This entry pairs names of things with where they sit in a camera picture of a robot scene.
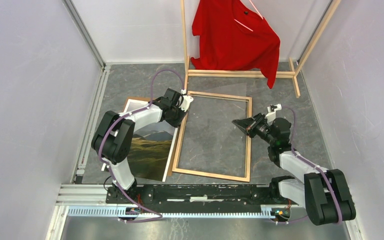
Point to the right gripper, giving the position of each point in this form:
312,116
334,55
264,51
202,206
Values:
250,124

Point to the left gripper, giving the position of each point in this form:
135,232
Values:
183,115

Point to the landscape photo print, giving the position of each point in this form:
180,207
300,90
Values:
149,145

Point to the wooden picture frame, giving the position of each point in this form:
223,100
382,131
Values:
226,157

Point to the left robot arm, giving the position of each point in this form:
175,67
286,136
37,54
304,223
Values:
113,138

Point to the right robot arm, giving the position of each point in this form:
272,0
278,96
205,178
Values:
324,193

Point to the wooden clothes rack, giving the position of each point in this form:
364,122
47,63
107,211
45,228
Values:
292,74

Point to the red t-shirt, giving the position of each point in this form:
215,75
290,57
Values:
223,45

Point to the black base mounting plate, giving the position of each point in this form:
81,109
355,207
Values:
199,198

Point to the pink clothes hanger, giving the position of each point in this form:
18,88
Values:
246,15

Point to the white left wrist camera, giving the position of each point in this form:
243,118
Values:
185,101

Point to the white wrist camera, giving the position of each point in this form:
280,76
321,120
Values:
185,101
272,112

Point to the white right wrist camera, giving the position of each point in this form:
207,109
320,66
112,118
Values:
272,112

